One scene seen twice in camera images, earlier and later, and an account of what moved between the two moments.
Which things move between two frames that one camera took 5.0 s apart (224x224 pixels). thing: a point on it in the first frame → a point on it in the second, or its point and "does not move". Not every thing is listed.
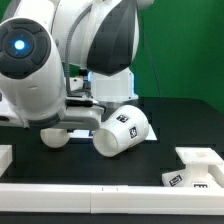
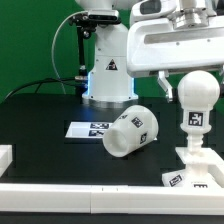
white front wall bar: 113,200 does not move
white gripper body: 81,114 → 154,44
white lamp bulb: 54,137 → 198,92
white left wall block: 6,157 does not move
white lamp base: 203,168 does not move
